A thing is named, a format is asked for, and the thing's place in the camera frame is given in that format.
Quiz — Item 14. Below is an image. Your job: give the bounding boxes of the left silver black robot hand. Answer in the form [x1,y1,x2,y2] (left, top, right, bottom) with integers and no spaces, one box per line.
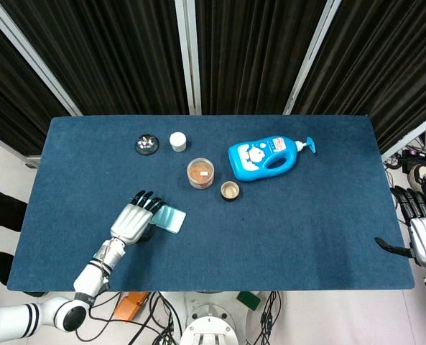
[110,190,168,246]

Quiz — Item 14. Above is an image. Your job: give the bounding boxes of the light blue rectangular card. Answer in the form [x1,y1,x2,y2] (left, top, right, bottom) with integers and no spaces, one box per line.
[150,204,187,235]

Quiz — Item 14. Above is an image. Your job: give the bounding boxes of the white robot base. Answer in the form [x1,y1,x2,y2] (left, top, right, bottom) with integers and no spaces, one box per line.
[179,291,239,345]

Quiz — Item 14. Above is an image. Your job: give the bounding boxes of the white black sneaker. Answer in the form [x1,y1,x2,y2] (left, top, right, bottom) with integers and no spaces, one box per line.
[408,163,426,191]

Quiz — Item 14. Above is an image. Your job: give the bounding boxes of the chrome desk bell black base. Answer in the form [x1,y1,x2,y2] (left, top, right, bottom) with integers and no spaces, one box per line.
[135,134,159,155]

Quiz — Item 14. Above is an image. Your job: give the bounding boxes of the orange foot pedal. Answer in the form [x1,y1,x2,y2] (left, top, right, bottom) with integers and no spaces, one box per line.
[114,291,149,321]

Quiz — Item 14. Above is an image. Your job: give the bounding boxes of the clear jar of rubber bands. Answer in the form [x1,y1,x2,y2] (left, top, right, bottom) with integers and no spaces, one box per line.
[186,157,216,190]

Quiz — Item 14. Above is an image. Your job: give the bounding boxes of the small white lidded jar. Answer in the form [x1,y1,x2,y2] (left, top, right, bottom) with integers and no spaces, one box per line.
[169,132,188,153]

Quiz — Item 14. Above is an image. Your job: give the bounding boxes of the black cup beige inside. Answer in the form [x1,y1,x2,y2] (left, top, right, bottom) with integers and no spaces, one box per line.
[219,181,241,203]

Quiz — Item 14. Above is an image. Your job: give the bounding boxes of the blue pump detergent bottle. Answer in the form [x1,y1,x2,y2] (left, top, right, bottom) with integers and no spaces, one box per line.
[228,135,318,182]

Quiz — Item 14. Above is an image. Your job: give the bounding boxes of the blue table cloth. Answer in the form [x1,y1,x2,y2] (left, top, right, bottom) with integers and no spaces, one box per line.
[6,114,415,293]

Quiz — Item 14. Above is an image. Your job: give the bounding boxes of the green white floor device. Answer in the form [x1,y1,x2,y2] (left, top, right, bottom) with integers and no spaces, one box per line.
[236,291,262,311]

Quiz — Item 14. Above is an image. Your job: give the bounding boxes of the black pleated curtain panel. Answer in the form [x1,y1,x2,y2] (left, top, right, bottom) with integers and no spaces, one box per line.
[291,0,426,155]
[0,10,73,157]
[0,0,190,116]
[194,0,330,116]

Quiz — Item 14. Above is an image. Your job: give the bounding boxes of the tangled black cables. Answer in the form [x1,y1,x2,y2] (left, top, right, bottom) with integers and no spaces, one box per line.
[383,147,426,170]

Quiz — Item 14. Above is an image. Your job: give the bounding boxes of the black floor cable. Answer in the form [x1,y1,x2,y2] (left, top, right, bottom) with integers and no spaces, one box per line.
[251,290,289,345]
[75,290,185,345]

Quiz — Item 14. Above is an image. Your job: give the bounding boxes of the white frame post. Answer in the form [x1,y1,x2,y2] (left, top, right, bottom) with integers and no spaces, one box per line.
[282,0,343,116]
[0,6,83,116]
[380,107,426,161]
[174,0,202,116]

